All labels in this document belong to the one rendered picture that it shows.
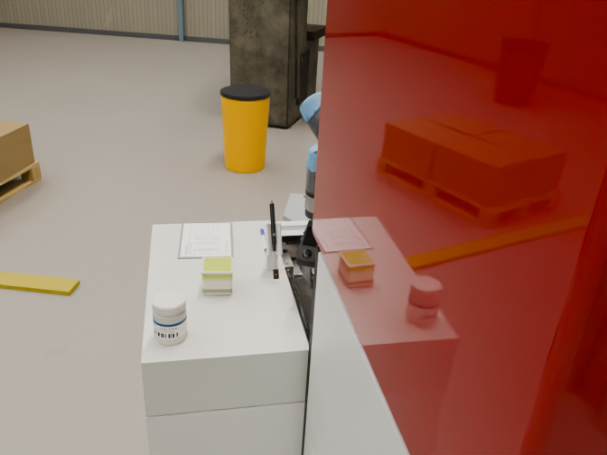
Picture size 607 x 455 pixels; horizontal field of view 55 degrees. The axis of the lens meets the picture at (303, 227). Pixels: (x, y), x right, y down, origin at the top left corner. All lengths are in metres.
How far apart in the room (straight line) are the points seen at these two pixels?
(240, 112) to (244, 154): 0.35
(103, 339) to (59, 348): 0.19
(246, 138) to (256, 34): 1.39
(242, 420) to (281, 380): 0.13
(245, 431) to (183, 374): 0.22
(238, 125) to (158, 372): 3.48
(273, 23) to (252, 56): 0.38
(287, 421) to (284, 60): 4.57
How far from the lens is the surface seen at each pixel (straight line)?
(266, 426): 1.40
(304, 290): 1.58
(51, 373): 2.82
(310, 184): 1.34
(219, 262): 1.44
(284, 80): 5.71
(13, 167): 4.54
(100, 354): 2.87
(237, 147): 4.66
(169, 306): 1.24
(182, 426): 1.38
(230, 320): 1.35
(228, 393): 1.32
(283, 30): 5.62
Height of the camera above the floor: 1.76
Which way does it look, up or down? 27 degrees down
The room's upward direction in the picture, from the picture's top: 3 degrees clockwise
